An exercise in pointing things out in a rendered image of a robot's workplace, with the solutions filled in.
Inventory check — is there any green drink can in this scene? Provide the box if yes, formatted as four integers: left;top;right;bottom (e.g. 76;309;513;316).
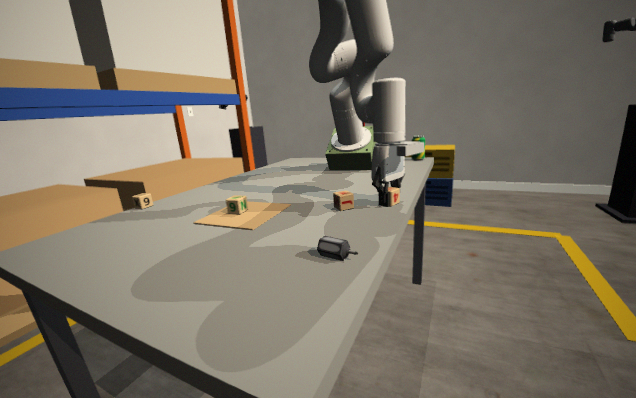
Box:
412;136;425;161

